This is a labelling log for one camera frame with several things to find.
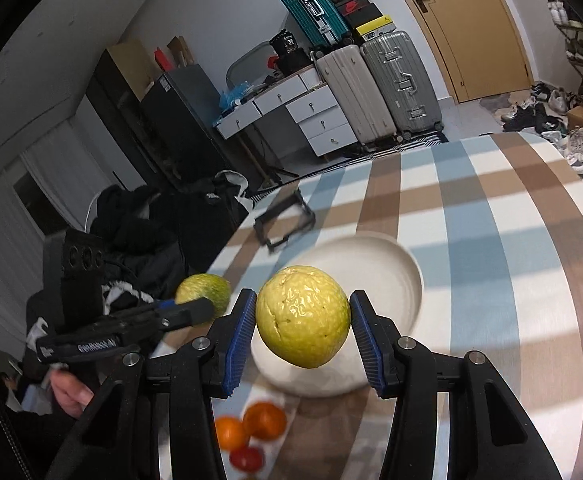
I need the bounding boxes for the green wrinkled passion fruit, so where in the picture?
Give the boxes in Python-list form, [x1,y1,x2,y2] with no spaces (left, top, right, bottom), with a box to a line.
[174,273,232,318]

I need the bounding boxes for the yellow smooth passion fruit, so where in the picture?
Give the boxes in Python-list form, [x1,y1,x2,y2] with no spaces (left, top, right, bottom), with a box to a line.
[256,266,351,368]

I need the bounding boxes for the large orange tangerine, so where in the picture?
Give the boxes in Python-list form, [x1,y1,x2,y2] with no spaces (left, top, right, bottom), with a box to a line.
[242,402,287,442]

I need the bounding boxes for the small orange tangerine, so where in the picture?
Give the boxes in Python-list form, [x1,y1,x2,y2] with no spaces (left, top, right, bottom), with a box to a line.
[215,415,250,452]

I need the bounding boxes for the round red tomato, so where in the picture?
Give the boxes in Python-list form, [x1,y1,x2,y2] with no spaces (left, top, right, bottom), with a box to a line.
[229,445,265,474]

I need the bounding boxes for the person's left hand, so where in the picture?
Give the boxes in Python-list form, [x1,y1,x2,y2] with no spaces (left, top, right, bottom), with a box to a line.
[49,370,94,418]

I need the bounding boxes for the pile of black clothes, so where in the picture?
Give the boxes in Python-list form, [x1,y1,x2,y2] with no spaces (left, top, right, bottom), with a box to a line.
[26,170,252,350]

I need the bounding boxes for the dark grey refrigerator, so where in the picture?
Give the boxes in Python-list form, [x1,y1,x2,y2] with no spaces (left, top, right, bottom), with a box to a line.
[140,64,232,185]

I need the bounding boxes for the checkered tablecloth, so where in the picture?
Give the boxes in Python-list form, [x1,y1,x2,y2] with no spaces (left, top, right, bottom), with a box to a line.
[210,133,583,479]

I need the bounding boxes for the white drawer desk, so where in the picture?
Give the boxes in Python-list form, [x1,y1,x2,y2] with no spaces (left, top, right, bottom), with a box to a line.
[216,66,359,157]

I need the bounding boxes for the silver suitcase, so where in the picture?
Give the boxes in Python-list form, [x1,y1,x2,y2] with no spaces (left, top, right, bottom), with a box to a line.
[361,30,444,140]

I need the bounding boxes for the beige suitcase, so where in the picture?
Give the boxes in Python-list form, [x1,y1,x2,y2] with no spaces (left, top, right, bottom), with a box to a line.
[315,44,398,145]

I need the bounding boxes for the stacked shoe boxes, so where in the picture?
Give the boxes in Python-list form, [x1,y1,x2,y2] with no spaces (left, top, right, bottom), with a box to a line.
[331,0,397,46]

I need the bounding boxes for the teal suitcase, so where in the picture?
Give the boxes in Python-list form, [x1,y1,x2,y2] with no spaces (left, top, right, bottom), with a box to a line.
[280,0,352,52]

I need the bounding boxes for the wooden door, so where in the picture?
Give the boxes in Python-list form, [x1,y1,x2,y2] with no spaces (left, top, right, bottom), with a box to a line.
[405,0,531,102]

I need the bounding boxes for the black plastic frame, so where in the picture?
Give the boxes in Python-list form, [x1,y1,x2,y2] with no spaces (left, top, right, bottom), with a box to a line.
[253,188,316,254]

